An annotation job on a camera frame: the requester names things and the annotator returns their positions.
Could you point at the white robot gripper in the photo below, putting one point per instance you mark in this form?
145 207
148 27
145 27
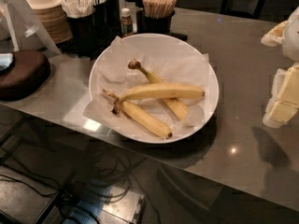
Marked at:
291 41

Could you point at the stack of paper bowls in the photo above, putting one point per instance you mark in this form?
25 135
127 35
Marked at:
51 15

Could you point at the yellow banana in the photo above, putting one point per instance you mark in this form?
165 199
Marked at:
163 90
139 115
175 105

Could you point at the clear acrylic sign stand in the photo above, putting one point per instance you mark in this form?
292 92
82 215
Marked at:
25 28

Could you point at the black cup of wooden sticks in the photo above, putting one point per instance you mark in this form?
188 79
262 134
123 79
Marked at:
157 15

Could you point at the black cup of wrapped cutlery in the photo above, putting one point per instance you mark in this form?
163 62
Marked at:
79 14

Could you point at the white paper liner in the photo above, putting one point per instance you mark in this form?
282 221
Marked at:
112 75

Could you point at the black tall cup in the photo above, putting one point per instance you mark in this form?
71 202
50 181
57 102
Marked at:
106 15

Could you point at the white round bowl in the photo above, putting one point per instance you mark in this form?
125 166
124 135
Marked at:
155 47

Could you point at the small brown sauce bottle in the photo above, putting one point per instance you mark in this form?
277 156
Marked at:
126 22

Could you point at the dark brown round cushion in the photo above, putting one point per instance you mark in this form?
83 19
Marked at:
28 71

